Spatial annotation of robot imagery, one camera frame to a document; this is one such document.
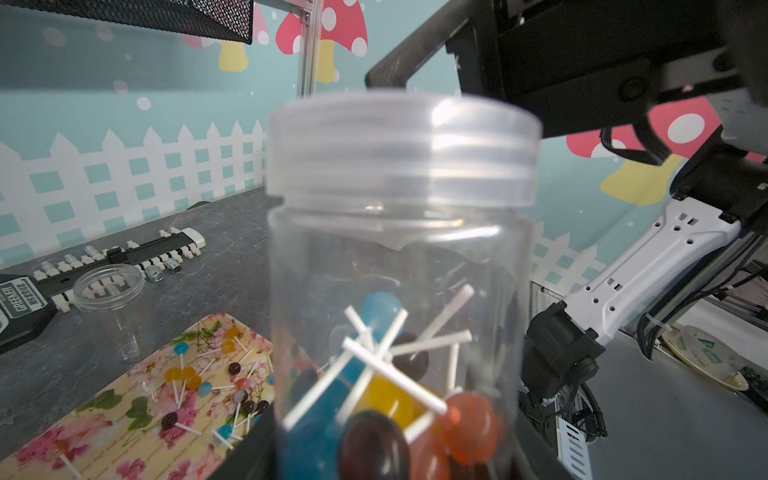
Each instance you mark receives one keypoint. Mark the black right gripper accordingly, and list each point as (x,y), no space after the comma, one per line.
(579,65)

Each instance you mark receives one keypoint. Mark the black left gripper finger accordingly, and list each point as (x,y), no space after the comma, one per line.
(255,457)

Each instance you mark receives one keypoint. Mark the clear jar with brown candies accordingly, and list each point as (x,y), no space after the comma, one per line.
(397,335)

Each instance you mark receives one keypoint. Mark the clear plastic candy jar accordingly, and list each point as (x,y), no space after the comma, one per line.
(115,304)

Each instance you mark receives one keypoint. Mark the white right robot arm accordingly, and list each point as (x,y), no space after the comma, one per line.
(718,207)

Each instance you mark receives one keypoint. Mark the floral rectangular tray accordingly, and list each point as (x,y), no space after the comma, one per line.
(178,414)

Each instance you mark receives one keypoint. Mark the black wire mesh basket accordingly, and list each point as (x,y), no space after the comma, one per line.
(220,20)

